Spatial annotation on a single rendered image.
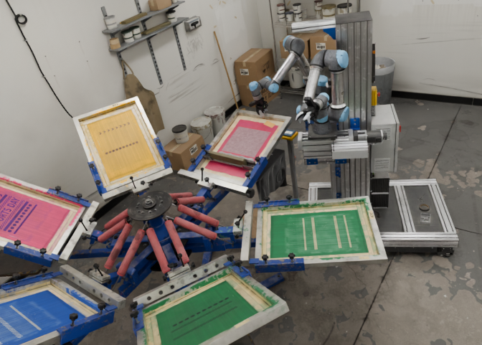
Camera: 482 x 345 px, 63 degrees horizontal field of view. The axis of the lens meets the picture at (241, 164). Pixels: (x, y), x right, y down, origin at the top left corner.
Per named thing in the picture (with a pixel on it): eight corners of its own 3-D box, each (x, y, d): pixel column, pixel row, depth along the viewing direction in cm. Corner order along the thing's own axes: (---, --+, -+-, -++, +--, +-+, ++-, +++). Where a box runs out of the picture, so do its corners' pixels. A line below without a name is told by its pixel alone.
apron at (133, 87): (162, 127, 526) (138, 50, 469) (166, 128, 522) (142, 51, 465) (133, 147, 492) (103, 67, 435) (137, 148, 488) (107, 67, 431)
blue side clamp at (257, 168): (262, 161, 316) (260, 155, 311) (267, 162, 313) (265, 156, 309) (244, 189, 302) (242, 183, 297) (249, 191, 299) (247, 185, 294)
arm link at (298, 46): (313, 46, 312) (277, 96, 318) (305, 43, 321) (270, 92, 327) (304, 37, 305) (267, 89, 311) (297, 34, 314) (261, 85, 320)
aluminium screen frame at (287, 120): (237, 111, 368) (236, 108, 365) (293, 120, 336) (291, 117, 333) (191, 173, 331) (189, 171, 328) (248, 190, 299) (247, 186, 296)
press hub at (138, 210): (192, 297, 352) (148, 176, 278) (227, 315, 330) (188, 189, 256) (163, 332, 327) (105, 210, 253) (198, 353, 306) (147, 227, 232)
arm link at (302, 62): (315, 92, 348) (288, 44, 314) (305, 87, 360) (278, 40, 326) (325, 83, 348) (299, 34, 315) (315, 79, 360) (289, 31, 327)
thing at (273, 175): (280, 178, 372) (276, 149, 354) (287, 180, 367) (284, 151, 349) (254, 207, 343) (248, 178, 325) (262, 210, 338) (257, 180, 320)
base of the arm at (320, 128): (331, 124, 313) (331, 113, 308) (332, 134, 301) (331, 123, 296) (313, 125, 317) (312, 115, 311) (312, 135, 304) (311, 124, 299)
